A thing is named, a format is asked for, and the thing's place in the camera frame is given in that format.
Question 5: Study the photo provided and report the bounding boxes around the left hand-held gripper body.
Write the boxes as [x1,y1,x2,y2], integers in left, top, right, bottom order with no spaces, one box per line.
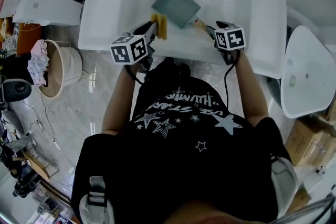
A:
[109,21,156,72]

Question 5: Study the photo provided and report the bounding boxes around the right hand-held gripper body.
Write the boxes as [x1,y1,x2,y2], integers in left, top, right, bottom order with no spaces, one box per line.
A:
[214,20,247,66]

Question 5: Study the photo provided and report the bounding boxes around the yellow sponge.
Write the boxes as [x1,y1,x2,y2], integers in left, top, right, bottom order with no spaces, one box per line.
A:
[151,13,169,40]

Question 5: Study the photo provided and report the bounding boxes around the teal square plate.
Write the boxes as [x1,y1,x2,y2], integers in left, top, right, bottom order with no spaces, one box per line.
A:
[151,0,212,35]

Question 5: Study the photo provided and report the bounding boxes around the person's right forearm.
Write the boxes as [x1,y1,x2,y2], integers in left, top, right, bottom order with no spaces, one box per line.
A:
[233,49,270,126]

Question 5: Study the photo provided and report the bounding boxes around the person's left forearm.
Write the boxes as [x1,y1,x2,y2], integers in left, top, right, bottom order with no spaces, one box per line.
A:
[101,61,141,136]

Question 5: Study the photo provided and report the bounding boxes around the white ceramic sink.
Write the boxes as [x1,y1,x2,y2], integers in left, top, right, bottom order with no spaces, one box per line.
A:
[78,0,289,80]

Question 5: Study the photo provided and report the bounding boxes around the person's black trousers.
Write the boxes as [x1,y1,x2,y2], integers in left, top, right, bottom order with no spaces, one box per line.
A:
[145,57,192,82]

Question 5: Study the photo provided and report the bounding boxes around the beige round laundry basket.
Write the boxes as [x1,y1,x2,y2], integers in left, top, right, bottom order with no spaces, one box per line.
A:
[36,39,84,99]

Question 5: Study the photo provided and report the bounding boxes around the dark green basin stand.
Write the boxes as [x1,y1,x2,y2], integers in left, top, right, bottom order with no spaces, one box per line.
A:
[267,77,284,111]

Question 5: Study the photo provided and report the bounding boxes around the white freestanding basin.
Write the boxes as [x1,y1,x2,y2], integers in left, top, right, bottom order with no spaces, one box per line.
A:
[280,25,336,119]

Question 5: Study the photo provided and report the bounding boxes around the pink white clothes pile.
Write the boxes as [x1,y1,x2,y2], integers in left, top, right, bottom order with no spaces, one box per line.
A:
[27,39,50,87]

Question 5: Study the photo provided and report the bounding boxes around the orange fabric bag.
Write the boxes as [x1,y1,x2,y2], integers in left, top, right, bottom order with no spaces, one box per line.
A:
[0,18,43,55]

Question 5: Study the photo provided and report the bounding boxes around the black clothing pile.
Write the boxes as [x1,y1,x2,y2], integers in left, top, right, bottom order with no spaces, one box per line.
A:
[0,54,35,82]

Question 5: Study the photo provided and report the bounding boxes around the black white striped cloth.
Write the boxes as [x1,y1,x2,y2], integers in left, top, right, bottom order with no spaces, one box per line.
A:
[4,22,22,50]

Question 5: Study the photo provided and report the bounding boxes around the grey black round device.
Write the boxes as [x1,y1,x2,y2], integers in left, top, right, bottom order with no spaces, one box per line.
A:
[0,78,33,102]

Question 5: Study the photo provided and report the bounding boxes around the large brown cardboard box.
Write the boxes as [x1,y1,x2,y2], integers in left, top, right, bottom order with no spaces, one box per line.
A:
[285,115,336,168]

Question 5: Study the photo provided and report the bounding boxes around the person's black star-print shirt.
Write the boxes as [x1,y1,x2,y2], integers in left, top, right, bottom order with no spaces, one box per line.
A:
[70,70,293,224]

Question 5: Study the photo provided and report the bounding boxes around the white packet red label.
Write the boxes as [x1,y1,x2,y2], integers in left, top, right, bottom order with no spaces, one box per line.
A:
[0,0,24,19]

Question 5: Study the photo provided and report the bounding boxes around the small brown cardboard box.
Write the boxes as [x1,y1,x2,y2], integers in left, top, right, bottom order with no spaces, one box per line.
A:
[286,187,312,215]

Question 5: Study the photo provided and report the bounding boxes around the person's face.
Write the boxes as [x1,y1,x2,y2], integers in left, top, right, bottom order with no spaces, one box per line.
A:
[170,200,279,224]

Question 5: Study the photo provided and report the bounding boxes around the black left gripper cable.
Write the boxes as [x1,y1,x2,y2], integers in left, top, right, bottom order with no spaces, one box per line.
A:
[124,64,145,84]

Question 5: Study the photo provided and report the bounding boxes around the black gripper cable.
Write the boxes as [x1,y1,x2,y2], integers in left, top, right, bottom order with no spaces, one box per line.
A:
[124,64,145,84]
[224,49,242,111]

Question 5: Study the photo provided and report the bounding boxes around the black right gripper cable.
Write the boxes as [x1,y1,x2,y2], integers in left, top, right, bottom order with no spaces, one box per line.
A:
[224,49,242,111]

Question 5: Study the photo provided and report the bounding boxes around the grey harness shoulder strap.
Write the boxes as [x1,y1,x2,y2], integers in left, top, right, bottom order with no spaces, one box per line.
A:
[270,156,299,215]
[78,175,115,224]

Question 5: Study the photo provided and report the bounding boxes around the black camera rig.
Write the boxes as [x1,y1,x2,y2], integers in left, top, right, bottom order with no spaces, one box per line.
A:
[12,162,44,199]

